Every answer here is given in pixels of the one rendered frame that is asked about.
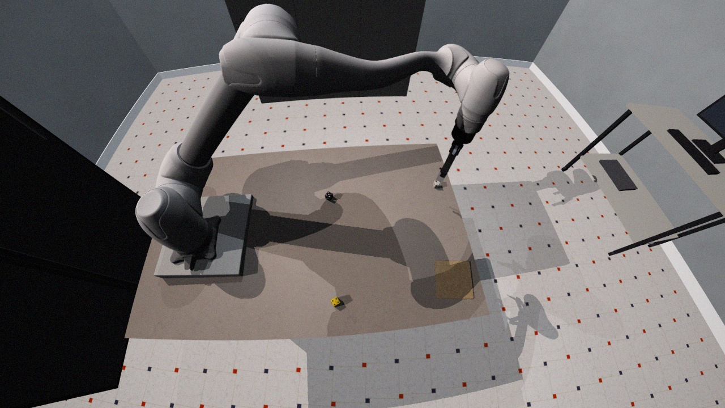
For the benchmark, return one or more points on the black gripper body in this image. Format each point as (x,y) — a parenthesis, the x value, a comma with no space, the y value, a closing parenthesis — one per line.
(461,137)

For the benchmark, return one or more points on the tan mat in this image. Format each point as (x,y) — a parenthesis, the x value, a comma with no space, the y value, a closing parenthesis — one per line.
(453,280)

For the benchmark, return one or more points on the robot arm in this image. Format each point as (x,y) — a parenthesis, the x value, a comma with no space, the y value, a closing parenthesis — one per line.
(267,58)

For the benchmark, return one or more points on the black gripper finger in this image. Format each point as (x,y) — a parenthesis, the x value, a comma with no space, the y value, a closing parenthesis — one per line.
(453,152)

